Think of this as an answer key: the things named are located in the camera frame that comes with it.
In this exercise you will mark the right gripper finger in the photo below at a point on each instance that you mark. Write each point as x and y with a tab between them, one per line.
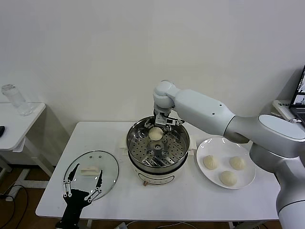
166	127
148	124

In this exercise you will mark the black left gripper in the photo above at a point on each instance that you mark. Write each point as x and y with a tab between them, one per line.
75	200

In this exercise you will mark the white steamed baozi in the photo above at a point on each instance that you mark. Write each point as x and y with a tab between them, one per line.
237	162
156	134
228	179
210	163

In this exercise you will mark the round glass pot lid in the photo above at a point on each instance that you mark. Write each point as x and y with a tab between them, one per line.
107	167

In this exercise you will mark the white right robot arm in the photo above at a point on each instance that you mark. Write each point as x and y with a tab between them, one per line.
202	105

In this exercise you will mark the stainless steel steamer pot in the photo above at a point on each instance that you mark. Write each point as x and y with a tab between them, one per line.
137	133

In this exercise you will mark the white electric cooker base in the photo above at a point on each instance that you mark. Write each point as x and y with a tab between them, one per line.
155	177

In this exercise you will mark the white round plate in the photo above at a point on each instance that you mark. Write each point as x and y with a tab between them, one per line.
221	148

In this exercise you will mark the white plug adapter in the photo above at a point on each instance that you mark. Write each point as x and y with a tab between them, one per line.
122	226

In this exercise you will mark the small white side table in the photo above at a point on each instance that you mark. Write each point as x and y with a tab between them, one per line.
23	124

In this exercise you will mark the small black device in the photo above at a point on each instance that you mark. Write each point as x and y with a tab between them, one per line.
2	130

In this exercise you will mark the clear glass jar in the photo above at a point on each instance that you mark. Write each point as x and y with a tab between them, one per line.
16	100

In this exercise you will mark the open laptop computer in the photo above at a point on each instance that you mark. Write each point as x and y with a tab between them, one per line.
299	105

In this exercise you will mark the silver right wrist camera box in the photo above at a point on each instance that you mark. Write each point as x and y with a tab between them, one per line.
160	120

